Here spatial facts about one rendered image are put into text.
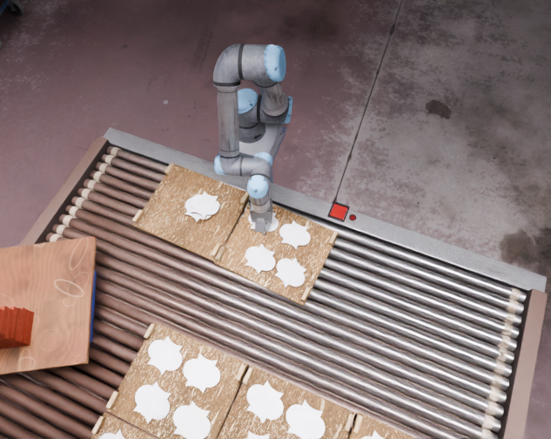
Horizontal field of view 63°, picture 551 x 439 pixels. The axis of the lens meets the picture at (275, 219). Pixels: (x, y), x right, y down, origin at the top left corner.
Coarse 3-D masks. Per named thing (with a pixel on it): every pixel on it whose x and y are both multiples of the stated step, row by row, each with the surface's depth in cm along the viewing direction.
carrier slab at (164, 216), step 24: (168, 192) 202; (192, 192) 201; (216, 192) 201; (240, 192) 200; (144, 216) 197; (168, 216) 197; (216, 216) 195; (168, 240) 192; (192, 240) 191; (216, 240) 190
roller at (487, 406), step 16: (112, 256) 194; (128, 256) 191; (160, 272) 187; (176, 272) 188; (192, 288) 184; (208, 288) 183; (240, 304) 179; (272, 320) 176; (288, 320) 176; (320, 336) 172; (352, 352) 169; (368, 352) 169; (384, 368) 167; (400, 368) 165; (432, 384) 162; (448, 384) 163; (464, 400) 160; (480, 400) 159; (496, 416) 159
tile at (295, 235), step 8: (288, 224) 191; (296, 224) 190; (280, 232) 189; (288, 232) 189; (296, 232) 189; (304, 232) 189; (288, 240) 187; (296, 240) 187; (304, 240) 187; (296, 248) 186
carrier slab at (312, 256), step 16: (240, 224) 193; (304, 224) 192; (240, 240) 190; (256, 240) 189; (272, 240) 189; (320, 240) 188; (224, 256) 187; (240, 256) 186; (272, 256) 186; (288, 256) 185; (304, 256) 185; (320, 256) 185; (240, 272) 183; (256, 272) 183; (272, 272) 183; (272, 288) 180; (288, 288) 179; (304, 288) 179; (304, 304) 177
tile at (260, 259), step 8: (248, 248) 187; (256, 248) 186; (264, 248) 186; (248, 256) 185; (256, 256) 185; (264, 256) 185; (248, 264) 184; (256, 264) 183; (264, 264) 183; (272, 264) 183
